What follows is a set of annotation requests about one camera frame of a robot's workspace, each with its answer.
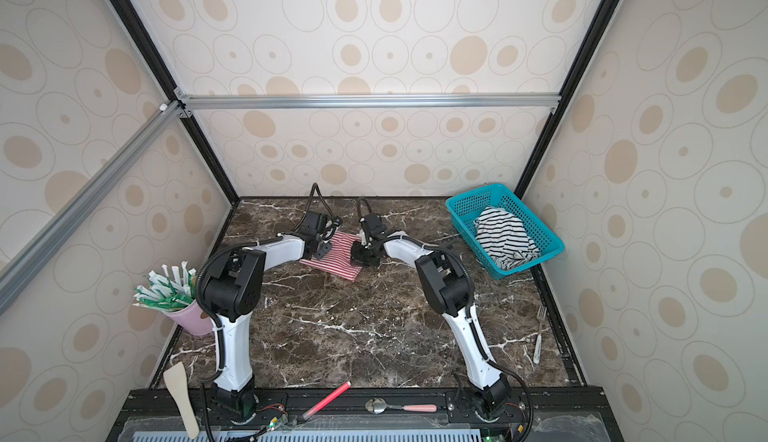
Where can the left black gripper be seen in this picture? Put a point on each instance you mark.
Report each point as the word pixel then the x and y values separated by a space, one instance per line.
pixel 325 250

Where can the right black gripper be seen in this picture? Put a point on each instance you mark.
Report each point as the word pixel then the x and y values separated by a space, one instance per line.
pixel 356 258

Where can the red white striped tank top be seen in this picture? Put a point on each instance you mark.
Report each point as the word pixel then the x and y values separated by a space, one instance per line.
pixel 337 260

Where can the black white striped tank top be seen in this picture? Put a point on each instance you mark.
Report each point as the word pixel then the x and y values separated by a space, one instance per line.
pixel 504 238

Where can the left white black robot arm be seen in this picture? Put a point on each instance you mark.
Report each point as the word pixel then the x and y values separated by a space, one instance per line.
pixel 228 289

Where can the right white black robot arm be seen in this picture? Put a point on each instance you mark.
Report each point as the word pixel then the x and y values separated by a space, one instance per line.
pixel 450 292

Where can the teal plastic basket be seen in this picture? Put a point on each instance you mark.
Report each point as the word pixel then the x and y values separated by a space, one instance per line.
pixel 466 207

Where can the pink marker pen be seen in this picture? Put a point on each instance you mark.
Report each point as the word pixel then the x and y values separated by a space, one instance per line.
pixel 311 412

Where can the pink cup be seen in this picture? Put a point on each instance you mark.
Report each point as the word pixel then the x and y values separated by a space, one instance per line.
pixel 192 319

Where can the green white straws bundle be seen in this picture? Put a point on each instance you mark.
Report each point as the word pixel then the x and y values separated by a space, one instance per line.
pixel 172 289

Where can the clear plastic fork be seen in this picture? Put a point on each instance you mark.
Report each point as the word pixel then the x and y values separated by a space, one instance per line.
pixel 541 317

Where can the wooden spatula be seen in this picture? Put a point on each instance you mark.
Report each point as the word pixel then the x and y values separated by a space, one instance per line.
pixel 176 383

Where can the horizontal aluminium back rail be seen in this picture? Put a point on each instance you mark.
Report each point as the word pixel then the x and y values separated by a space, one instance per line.
pixel 379 101

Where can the pink handled metal spoon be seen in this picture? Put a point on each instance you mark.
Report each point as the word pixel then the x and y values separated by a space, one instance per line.
pixel 379 406

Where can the left black corner post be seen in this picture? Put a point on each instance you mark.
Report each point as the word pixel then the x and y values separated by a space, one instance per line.
pixel 149 51

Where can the black corner post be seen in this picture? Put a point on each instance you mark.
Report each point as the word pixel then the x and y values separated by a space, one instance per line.
pixel 584 55
pixel 149 51

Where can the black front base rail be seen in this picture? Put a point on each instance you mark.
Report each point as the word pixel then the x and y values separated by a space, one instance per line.
pixel 559 414

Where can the diagonal aluminium left rail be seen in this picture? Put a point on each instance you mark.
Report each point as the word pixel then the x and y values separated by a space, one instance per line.
pixel 19 272

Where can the right black corner post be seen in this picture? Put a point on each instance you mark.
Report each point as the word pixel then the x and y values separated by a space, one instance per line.
pixel 584 55

